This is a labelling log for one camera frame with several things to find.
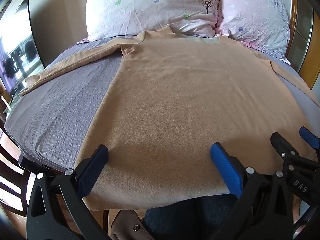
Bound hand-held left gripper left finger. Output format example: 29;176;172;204
18;144;109;240

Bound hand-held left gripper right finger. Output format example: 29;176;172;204
210;142;293;240

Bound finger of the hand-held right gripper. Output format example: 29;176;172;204
298;127;320;155
270;132;300;164

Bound beige long-sleeve fleece shirt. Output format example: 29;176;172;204
19;26;316;211

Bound person's legs in blue jeans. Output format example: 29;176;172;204
144;195;238;240

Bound grey-purple textured bed sheet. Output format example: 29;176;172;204
4;35;320;173

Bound brown leather bag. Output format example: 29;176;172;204
110;209;157;240

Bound dark wooden chair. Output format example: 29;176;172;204
0;120;29;215

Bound glass television stand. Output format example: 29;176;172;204
0;87;19;117

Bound wooden headboard with glass panels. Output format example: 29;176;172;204
255;0;318;88

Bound pink floral pillow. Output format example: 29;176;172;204
215;0;291;63

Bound white floral pillow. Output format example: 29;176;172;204
85;0;220;41

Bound wall mirror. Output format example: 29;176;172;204
0;0;46;98

